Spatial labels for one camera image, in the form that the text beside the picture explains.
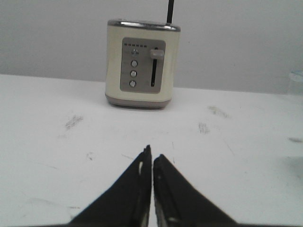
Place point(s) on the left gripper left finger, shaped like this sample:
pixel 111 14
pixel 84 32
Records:
pixel 126 203

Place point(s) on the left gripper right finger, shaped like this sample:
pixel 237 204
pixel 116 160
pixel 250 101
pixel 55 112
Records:
pixel 179 204

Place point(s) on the cream and chrome toaster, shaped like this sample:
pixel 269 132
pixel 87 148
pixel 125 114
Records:
pixel 141 59

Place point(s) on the clear plastic food container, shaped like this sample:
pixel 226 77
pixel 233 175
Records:
pixel 295 86

